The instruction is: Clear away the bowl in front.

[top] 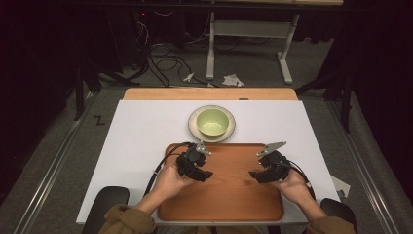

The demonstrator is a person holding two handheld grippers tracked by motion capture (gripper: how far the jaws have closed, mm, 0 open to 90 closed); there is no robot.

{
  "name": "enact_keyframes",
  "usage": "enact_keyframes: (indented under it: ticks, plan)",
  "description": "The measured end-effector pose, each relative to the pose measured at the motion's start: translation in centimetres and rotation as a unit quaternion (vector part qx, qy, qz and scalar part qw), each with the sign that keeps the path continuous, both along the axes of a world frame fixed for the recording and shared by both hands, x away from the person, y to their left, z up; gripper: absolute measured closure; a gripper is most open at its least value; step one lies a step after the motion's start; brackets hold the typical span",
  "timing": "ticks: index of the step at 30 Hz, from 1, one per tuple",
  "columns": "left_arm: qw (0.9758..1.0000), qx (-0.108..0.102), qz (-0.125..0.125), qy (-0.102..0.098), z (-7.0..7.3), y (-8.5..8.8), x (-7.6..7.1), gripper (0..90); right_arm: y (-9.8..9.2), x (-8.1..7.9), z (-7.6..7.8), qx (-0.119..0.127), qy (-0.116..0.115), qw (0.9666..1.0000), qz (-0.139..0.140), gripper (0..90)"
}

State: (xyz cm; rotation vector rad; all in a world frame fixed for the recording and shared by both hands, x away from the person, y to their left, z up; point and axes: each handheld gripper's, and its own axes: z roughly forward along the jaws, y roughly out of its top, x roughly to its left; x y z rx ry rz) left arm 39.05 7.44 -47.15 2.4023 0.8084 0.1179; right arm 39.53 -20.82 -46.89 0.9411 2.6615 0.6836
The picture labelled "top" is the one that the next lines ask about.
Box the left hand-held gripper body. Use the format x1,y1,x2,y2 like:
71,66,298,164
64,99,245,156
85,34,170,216
175,139,212,178

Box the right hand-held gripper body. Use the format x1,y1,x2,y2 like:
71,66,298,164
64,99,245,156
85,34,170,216
256,140,292,181

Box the person's left hand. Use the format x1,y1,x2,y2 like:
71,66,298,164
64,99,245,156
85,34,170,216
152,164,197,201

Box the person's right hand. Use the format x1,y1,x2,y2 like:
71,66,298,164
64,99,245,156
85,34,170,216
272,169,314,207

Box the beige plate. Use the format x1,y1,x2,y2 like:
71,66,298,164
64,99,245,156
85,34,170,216
187,104,237,144

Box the wooden tray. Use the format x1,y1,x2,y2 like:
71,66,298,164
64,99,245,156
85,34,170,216
157,142,285,223

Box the green bowl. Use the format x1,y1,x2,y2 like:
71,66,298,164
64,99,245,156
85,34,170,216
196,107,231,138

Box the white board table cover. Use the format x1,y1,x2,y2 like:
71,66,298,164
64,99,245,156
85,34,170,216
75,99,341,226

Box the wooden table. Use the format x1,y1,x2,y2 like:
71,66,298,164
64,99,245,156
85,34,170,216
122,87,300,101

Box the white paper sheet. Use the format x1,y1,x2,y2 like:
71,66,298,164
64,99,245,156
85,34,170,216
330,175,352,199

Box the black chair armrest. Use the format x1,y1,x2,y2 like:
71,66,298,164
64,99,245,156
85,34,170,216
319,197,358,234
82,185,131,234

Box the crumpled white paper scrap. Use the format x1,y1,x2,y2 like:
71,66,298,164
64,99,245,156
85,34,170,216
221,73,245,88

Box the black metal stand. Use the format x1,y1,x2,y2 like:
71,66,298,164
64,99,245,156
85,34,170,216
294,66,355,134
73,58,141,122

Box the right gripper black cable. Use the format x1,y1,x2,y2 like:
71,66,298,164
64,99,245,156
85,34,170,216
282,160,318,201

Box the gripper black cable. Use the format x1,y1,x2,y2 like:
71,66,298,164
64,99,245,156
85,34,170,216
143,141,196,198
282,160,318,201

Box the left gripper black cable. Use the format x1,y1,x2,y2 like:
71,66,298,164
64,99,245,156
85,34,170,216
143,141,196,198

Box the aluminium floor rail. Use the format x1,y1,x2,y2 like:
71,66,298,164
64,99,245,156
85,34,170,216
12,92,98,234
326,100,405,234

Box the black floor cables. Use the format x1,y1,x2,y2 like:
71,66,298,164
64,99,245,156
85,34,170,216
131,9,212,88

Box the white metal desk frame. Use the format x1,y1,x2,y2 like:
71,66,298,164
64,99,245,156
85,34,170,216
206,11,302,86

